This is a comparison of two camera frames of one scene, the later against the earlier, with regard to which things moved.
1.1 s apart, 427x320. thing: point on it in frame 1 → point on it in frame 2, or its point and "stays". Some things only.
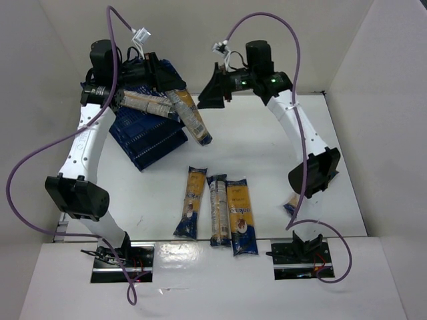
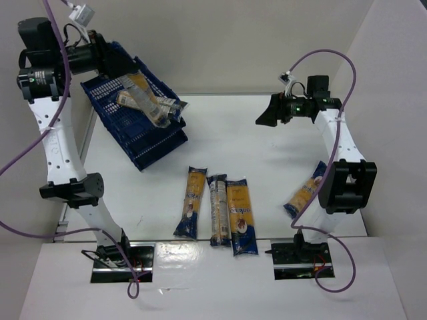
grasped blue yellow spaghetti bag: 184,105 → 137,83
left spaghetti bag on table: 187,225 stays
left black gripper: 153,71 → 101,55
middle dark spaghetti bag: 220,230 stays
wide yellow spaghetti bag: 243,230 stays
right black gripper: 221,81 → 282,109
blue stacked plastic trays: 143,135 stays
